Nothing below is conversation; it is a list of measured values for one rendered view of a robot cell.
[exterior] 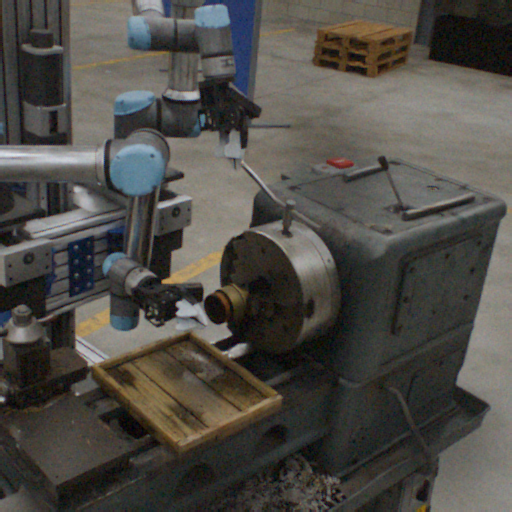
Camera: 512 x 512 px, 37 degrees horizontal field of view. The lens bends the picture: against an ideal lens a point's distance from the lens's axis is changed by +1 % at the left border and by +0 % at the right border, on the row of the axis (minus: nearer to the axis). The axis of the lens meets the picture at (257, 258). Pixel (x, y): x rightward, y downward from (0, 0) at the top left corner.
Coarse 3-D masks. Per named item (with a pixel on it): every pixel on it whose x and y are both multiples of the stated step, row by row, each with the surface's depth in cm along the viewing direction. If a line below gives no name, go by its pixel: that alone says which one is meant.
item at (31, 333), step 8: (8, 328) 151; (16, 328) 150; (24, 328) 150; (32, 328) 151; (40, 328) 153; (8, 336) 150; (16, 336) 150; (24, 336) 150; (32, 336) 151; (40, 336) 152
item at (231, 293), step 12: (228, 288) 178; (240, 288) 181; (204, 300) 179; (216, 300) 175; (228, 300) 176; (240, 300) 177; (216, 312) 181; (228, 312) 176; (240, 312) 178; (216, 324) 178
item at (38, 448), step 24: (0, 360) 170; (0, 408) 155; (24, 408) 156; (48, 408) 157; (72, 408) 157; (0, 432) 155; (24, 432) 150; (48, 432) 150; (72, 432) 151; (96, 432) 152; (24, 456) 147; (48, 456) 144; (72, 456) 145; (96, 456) 145; (120, 456) 146; (48, 480) 140; (72, 480) 140; (96, 480) 145
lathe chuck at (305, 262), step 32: (224, 256) 194; (256, 256) 184; (288, 256) 176; (320, 256) 180; (256, 288) 192; (288, 288) 178; (320, 288) 178; (256, 320) 190; (288, 320) 181; (320, 320) 181
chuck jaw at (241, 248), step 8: (240, 240) 185; (232, 248) 184; (240, 248) 184; (248, 248) 186; (232, 256) 185; (240, 256) 183; (248, 256) 185; (232, 264) 182; (240, 264) 183; (248, 264) 184; (232, 272) 183; (240, 272) 182; (248, 272) 184; (256, 272) 185; (224, 280) 183; (232, 280) 180; (240, 280) 182; (248, 280) 183
